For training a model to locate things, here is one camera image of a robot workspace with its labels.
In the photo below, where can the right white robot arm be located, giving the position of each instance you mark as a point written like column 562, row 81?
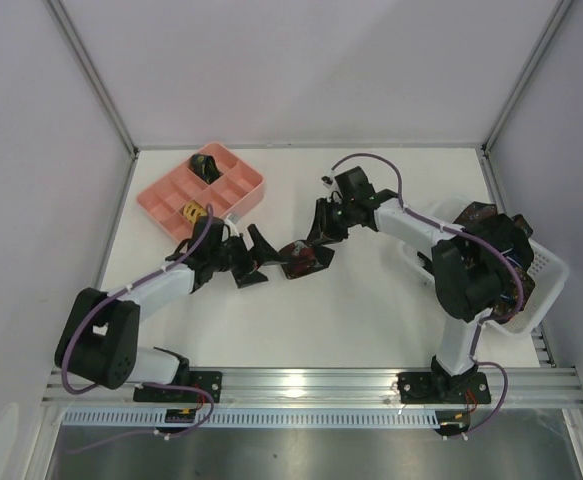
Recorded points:
column 477, row 270

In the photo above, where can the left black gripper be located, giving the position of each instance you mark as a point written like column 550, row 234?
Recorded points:
column 241, row 258

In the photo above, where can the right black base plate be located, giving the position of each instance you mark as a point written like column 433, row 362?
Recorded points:
column 427, row 387

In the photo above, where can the dark red patterned tie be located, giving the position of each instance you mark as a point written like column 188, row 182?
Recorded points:
column 302, row 259

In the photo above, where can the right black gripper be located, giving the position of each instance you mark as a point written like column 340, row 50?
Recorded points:
column 322, row 232

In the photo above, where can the aluminium front rail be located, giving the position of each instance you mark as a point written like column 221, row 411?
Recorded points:
column 533, row 388

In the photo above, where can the left aluminium frame post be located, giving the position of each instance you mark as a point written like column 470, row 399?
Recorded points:
column 85, row 63

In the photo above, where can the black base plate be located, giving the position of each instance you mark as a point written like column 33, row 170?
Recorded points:
column 199, row 386
column 427, row 387

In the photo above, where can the white slotted cable duct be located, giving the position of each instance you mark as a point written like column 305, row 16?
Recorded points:
column 253, row 418

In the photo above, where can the rolled black yellow tie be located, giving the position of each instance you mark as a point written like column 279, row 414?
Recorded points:
column 205, row 167

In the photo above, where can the pile of dark ties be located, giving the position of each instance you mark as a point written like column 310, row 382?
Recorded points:
column 510, row 236

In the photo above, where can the rolled yellow patterned tie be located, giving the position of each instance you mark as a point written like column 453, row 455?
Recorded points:
column 192, row 211

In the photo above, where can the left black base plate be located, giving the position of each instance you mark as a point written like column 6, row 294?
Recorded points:
column 199, row 386

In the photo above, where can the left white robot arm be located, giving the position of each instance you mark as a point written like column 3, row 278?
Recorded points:
column 99, row 346

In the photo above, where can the white plastic basket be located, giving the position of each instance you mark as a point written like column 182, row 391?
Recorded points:
column 547, row 270

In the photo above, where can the right aluminium frame post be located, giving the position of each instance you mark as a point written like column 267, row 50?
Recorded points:
column 531, row 65

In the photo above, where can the pink compartment organizer tray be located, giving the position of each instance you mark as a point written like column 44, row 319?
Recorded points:
column 238, row 191

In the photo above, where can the aluminium frame post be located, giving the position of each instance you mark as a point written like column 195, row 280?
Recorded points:
column 85, row 63
column 531, row 65

